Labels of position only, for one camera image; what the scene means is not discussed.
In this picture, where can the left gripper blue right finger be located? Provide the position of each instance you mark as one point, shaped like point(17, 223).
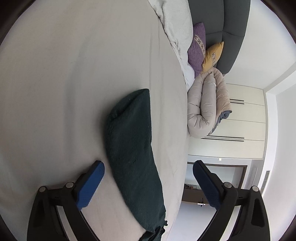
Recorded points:
point(210, 184)

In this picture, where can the white wardrobe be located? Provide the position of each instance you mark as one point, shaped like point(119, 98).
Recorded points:
point(242, 134)

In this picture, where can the rolled beige duvet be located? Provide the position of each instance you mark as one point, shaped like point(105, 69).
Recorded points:
point(208, 103)

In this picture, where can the dark grey headboard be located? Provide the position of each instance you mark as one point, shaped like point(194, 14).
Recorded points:
point(224, 21)

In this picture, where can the dark green knit sweater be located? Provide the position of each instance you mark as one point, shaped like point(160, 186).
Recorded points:
point(128, 146)

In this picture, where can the dark brown door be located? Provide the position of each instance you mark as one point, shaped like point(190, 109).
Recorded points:
point(233, 174)

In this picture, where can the yellow pillow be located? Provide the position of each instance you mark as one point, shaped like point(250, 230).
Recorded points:
point(212, 55)

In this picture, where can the white fluffy blanket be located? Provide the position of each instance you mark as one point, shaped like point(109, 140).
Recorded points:
point(175, 16)

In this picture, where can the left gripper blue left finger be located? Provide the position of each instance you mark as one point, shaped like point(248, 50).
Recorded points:
point(87, 183)

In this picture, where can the purple pillow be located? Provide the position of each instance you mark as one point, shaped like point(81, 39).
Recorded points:
point(196, 52)

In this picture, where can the white bed sheet mattress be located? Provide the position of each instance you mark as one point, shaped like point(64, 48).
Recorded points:
point(64, 66)

